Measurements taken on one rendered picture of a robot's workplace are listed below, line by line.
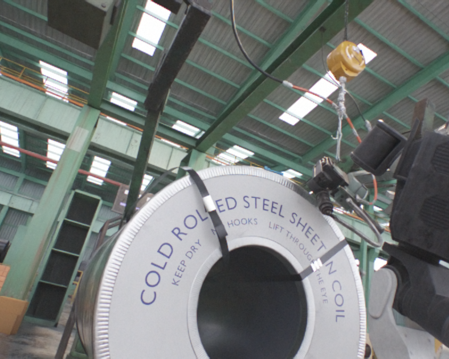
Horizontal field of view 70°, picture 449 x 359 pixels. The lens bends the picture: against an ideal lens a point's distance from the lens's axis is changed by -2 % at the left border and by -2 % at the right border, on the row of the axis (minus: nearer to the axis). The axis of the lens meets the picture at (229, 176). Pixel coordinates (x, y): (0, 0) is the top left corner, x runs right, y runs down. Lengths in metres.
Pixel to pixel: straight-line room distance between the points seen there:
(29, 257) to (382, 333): 5.27
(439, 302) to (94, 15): 1.25
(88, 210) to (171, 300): 6.57
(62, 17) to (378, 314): 1.31
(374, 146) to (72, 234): 6.99
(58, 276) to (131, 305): 6.29
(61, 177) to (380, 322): 5.48
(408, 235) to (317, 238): 0.68
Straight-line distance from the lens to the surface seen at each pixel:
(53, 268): 7.56
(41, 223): 5.86
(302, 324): 1.55
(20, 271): 5.81
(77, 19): 1.24
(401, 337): 1.05
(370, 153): 1.10
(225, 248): 1.30
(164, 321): 1.24
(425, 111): 2.44
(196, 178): 1.30
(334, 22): 3.92
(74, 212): 7.61
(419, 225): 0.97
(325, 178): 1.48
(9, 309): 5.26
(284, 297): 1.65
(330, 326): 1.61
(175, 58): 1.52
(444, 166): 0.95
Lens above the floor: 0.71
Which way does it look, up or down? 24 degrees up
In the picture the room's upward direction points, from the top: 12 degrees clockwise
